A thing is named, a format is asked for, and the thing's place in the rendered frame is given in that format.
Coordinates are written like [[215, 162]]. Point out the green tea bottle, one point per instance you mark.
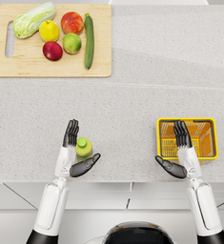
[[83, 148]]

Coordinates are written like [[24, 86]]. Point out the yellow slatted basket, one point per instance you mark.
[[205, 139]]

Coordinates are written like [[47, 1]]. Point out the wooden cutting board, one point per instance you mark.
[[30, 65]]

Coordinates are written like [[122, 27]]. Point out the dark red apple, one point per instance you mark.
[[52, 50]]

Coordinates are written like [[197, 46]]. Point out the green apple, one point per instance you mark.
[[72, 43]]

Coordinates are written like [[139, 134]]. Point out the green cucumber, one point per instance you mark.
[[89, 41]]

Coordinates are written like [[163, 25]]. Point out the yellow lemon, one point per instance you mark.
[[49, 31]]

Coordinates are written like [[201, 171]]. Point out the napa cabbage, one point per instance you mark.
[[32, 20]]

